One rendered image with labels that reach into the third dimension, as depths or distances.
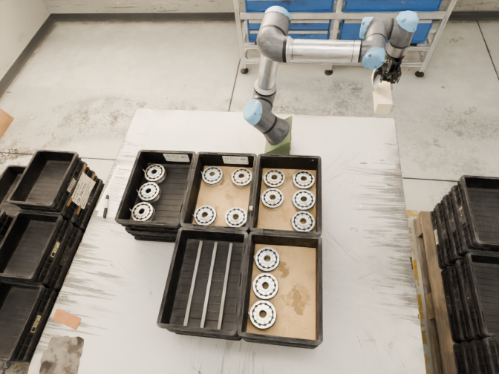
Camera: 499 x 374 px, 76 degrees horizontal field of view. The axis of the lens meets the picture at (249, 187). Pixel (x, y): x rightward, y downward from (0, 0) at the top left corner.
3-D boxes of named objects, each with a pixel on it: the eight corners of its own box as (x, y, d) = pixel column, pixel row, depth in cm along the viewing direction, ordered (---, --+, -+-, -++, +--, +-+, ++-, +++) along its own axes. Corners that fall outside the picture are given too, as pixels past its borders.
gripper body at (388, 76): (379, 84, 136) (387, 60, 126) (377, 70, 141) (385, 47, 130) (397, 84, 135) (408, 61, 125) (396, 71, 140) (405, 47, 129)
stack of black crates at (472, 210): (428, 211, 214) (460, 174, 176) (477, 214, 210) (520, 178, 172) (437, 269, 194) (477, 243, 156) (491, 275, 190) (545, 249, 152)
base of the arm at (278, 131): (269, 128, 182) (257, 119, 177) (290, 116, 173) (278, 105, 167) (268, 149, 174) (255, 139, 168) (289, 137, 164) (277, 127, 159)
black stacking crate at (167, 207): (147, 162, 171) (139, 150, 161) (201, 165, 167) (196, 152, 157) (125, 231, 151) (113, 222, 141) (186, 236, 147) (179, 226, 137)
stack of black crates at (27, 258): (51, 231, 230) (18, 210, 201) (90, 235, 226) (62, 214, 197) (24, 288, 211) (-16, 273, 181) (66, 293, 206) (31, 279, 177)
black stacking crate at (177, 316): (186, 237, 147) (180, 227, 137) (250, 241, 143) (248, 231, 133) (165, 330, 127) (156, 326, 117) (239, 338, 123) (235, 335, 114)
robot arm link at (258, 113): (256, 135, 170) (237, 121, 162) (261, 115, 175) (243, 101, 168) (272, 128, 161) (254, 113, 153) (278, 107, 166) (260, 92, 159)
